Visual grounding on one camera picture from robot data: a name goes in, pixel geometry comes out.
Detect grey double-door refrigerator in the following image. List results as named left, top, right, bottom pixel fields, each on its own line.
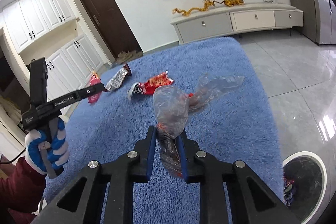
left=301, top=0, right=336, bottom=46

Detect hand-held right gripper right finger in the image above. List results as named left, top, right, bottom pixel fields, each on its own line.
left=176, top=130, right=300, bottom=224

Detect white round bin black liner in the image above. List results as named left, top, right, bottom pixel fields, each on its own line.
left=282, top=151, right=327, bottom=223

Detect white cupboard unit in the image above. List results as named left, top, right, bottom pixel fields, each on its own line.
left=0, top=0, right=105, bottom=151

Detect person's left hand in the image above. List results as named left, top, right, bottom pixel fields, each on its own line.
left=24, top=118, right=70, bottom=176

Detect golden tiger figurine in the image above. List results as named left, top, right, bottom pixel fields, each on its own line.
left=220, top=0, right=246, bottom=7

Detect black cable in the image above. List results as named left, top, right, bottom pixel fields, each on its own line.
left=0, top=151, right=27, bottom=165

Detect silver foil snack wrapper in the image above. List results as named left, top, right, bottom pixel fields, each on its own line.
left=105, top=63, right=132, bottom=92

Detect large red snack wrapper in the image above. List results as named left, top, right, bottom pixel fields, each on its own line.
left=127, top=72, right=175, bottom=101

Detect blue fluffy blanket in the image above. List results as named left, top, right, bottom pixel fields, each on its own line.
left=42, top=36, right=285, bottom=224

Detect person's left forearm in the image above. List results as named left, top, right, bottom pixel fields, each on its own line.
left=0, top=157, right=48, bottom=214

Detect white low television cabinet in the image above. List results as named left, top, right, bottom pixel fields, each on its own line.
left=170, top=1, right=304, bottom=44

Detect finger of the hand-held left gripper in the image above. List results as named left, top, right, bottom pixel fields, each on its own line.
left=79, top=82, right=107, bottom=99

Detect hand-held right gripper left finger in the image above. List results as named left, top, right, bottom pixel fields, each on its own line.
left=33, top=126, right=158, bottom=224

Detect tan shoes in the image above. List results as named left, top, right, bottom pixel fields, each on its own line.
left=117, top=50, right=141, bottom=59

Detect clear plastic wrapper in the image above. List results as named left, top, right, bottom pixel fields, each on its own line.
left=153, top=86, right=190, bottom=180

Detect dark brown door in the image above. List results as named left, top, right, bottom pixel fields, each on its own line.
left=76, top=0, right=143, bottom=59

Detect small red snack packet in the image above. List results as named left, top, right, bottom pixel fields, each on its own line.
left=87, top=71, right=102, bottom=104

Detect clear plastic bag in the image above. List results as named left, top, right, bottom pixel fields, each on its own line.
left=188, top=74, right=245, bottom=115

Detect golden dragon figurine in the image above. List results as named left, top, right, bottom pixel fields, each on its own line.
left=172, top=0, right=217, bottom=17

